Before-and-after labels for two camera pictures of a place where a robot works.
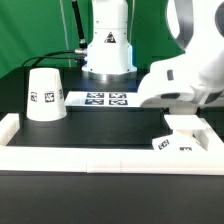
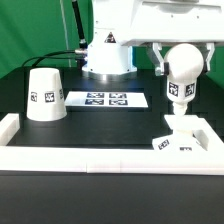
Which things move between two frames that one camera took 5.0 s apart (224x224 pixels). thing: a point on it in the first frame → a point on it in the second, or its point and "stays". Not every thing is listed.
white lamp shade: (46, 96) stays
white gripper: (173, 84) → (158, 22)
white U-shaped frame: (106, 159) stays
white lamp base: (188, 136) stays
